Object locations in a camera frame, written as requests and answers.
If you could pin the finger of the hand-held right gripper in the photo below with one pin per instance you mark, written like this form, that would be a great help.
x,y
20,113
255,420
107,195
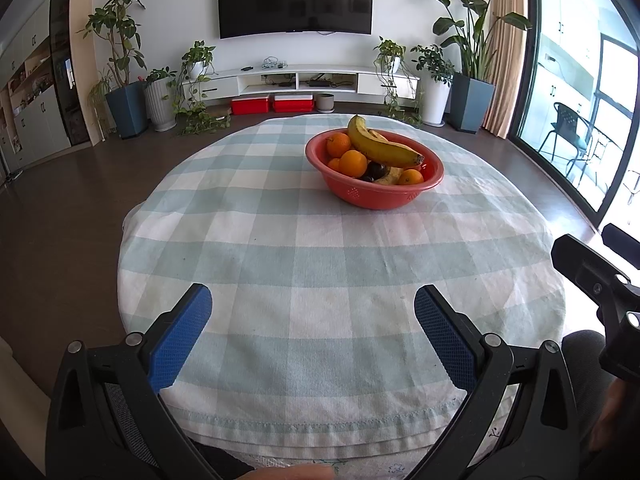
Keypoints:
x,y
580,262
620,239

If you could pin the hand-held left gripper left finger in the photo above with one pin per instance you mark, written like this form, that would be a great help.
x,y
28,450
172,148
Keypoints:
x,y
180,340

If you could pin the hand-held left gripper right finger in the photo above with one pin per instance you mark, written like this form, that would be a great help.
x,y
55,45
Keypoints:
x,y
445,345

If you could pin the red plastic bowl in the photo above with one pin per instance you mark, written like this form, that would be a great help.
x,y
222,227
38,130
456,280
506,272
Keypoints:
x,y
370,195

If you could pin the large orange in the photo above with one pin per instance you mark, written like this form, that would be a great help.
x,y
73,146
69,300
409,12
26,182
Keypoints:
x,y
353,163

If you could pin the short yellow banana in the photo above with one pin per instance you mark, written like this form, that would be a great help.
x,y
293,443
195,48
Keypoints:
x,y
385,149

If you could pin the person's dark trousers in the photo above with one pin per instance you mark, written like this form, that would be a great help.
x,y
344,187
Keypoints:
x,y
580,355

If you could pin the black balcony table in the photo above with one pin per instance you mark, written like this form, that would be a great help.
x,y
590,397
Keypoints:
x,y
606,137

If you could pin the green white checked tablecloth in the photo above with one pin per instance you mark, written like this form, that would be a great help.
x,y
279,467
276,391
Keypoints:
x,y
300,260

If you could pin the black-framed sliding glass door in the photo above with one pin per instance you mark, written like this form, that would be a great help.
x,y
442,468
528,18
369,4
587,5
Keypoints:
x,y
527,85

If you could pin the broad-leaf plant in blue pot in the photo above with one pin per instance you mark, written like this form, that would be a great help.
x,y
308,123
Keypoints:
x,y
469,102

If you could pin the beige curtain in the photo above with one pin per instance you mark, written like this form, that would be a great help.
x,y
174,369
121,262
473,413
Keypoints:
x,y
507,60

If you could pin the bushy plant in white pot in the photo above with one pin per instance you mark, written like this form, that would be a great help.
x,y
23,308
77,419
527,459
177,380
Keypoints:
x,y
434,100

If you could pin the white balcony cabinets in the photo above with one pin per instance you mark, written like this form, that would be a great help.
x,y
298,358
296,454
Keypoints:
x,y
565,25

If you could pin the plant in ribbed white pot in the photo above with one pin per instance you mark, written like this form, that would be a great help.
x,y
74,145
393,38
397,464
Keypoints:
x,y
161,107

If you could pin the tall plant in blue pot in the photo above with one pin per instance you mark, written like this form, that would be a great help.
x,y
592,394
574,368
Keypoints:
x,y
127,110

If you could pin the white television cabinet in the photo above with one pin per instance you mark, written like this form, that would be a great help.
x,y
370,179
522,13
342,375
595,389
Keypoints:
x,y
380,82

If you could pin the grey round pot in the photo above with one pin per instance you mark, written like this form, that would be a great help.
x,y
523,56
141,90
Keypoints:
x,y
326,102

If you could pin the trailing pothos in white pot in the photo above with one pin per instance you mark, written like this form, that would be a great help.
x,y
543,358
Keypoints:
x,y
197,67
389,57

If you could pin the black set-top box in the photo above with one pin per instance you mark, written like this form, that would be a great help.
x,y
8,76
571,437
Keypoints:
x,y
318,82

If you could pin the wall cabinet unit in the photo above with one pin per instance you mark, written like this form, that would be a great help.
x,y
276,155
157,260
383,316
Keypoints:
x,y
35,125

